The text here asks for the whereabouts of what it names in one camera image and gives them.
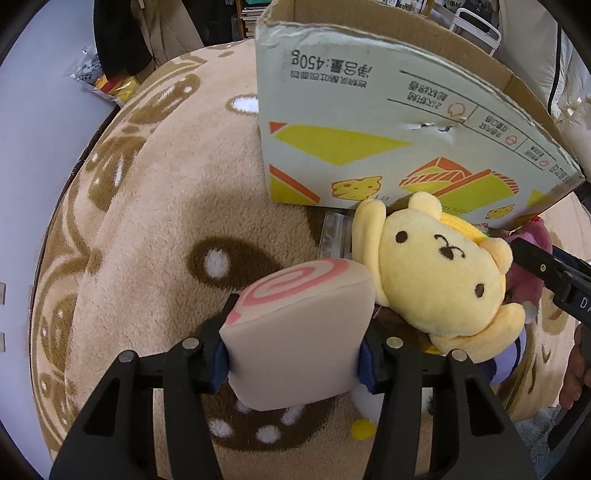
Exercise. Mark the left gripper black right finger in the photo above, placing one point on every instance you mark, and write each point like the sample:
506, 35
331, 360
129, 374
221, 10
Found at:
473, 437

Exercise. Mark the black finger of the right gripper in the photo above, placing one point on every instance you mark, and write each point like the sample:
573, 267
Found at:
541, 264

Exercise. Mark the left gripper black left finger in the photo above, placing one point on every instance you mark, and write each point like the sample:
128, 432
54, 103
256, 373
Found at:
113, 438

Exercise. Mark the magenta pink plush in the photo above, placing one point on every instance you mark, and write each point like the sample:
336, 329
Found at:
522, 285

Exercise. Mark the yellow bear plush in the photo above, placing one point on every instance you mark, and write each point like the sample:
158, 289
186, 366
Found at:
441, 274

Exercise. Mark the white fluffy chick plush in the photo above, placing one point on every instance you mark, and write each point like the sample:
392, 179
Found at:
369, 407

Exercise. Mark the pink swirl roll plush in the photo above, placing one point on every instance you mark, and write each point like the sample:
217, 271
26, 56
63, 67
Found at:
294, 337

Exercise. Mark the person's right hand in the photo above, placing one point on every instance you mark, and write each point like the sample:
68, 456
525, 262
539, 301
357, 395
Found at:
576, 375

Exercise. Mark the white duvet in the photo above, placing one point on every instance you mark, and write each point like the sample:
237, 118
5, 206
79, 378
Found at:
541, 54

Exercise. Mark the white rolling cart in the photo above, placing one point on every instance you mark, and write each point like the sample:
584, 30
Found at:
487, 36

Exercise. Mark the printed cardboard box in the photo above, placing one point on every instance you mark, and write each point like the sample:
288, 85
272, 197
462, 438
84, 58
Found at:
361, 100

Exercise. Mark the beige floral plush blanket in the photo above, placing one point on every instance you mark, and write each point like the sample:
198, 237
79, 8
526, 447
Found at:
167, 216

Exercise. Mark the snack bags on floor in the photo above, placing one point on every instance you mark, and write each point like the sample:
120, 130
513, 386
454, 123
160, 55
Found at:
88, 72

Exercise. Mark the beige coat hanging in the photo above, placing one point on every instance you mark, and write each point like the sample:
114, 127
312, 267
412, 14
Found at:
166, 28

